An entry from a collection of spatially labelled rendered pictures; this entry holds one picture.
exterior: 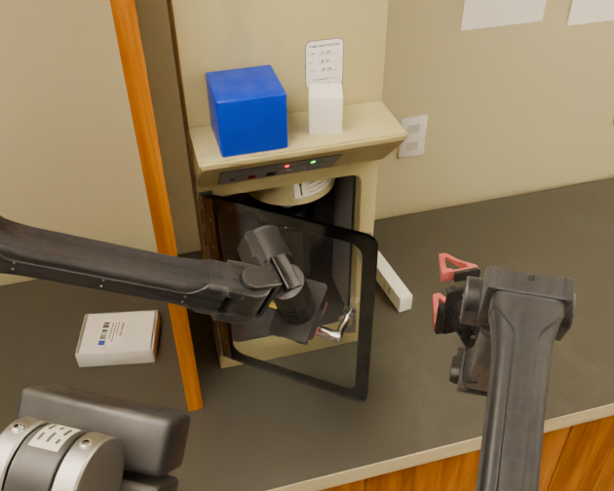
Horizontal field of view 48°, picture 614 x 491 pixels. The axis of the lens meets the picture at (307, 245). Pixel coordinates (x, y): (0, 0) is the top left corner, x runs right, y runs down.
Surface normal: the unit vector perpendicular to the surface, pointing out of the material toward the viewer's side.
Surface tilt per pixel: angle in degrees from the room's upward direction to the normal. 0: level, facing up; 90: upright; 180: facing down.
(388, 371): 0
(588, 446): 90
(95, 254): 27
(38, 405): 44
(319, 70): 90
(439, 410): 0
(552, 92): 90
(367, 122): 0
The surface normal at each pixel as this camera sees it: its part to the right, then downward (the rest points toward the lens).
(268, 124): 0.26, 0.61
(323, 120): 0.00, 0.63
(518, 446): -0.13, -0.43
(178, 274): 0.36, -0.61
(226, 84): -0.01, -0.77
